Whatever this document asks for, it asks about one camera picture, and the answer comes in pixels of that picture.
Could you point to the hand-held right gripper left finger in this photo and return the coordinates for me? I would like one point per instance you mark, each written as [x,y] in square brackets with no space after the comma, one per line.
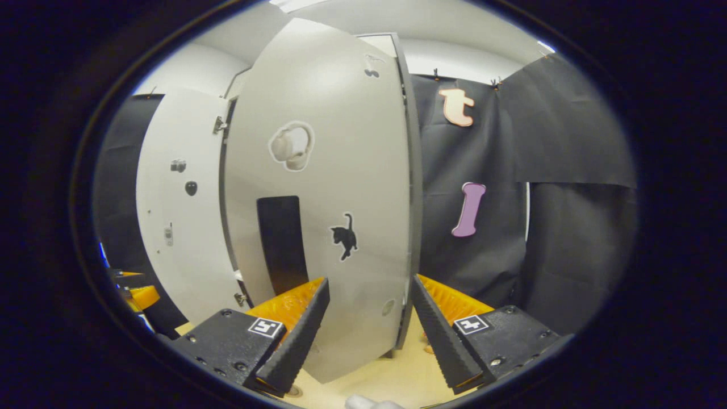
[295,341]

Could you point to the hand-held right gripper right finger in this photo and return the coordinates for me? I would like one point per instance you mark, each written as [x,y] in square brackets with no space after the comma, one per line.
[443,335]

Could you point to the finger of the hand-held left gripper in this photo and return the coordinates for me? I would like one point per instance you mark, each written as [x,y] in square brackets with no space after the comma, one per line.
[126,278]
[145,296]

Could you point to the white cabinet door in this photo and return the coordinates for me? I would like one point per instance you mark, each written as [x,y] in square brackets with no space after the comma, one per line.
[187,272]
[341,170]

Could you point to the white and grey cabinet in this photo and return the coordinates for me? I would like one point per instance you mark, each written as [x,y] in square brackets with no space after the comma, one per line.
[416,170]

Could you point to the black backdrop cloth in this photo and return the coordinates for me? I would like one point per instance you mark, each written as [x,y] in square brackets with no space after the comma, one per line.
[119,187]
[568,142]

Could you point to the small cloth clip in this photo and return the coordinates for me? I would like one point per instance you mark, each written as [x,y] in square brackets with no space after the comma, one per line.
[496,83]

